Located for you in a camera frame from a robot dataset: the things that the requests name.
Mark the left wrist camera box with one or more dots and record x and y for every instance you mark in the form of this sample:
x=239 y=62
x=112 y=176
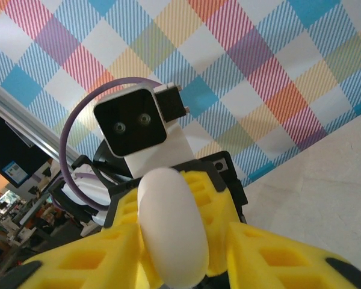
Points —
x=129 y=120

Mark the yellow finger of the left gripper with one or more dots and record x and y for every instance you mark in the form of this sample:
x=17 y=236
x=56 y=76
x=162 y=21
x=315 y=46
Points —
x=126 y=207
x=212 y=210

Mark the aluminium frame bar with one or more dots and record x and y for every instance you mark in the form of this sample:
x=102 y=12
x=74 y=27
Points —
x=18 y=109

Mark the white earbud charging case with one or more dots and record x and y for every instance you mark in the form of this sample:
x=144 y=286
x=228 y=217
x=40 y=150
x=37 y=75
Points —
x=171 y=216

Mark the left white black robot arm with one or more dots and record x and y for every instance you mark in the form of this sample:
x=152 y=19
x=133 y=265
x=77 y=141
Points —
x=78 y=195

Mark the black computer monitor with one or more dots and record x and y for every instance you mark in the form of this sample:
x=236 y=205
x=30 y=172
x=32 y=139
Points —
x=6 y=144

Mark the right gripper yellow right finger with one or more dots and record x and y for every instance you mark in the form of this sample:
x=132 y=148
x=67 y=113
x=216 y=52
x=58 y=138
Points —
x=252 y=241

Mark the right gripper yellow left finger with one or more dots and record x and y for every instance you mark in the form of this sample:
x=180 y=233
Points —
x=120 y=250

